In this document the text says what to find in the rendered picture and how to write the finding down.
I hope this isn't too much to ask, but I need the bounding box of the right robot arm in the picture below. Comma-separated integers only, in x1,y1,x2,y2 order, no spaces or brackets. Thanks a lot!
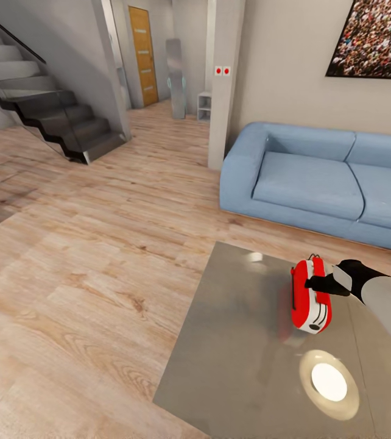
304,260,391,336

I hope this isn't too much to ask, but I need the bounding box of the radio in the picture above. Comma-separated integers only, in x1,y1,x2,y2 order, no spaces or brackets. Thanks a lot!
291,256,332,334

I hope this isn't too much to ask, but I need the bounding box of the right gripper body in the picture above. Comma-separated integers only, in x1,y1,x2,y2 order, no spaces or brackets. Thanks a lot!
311,275,350,296

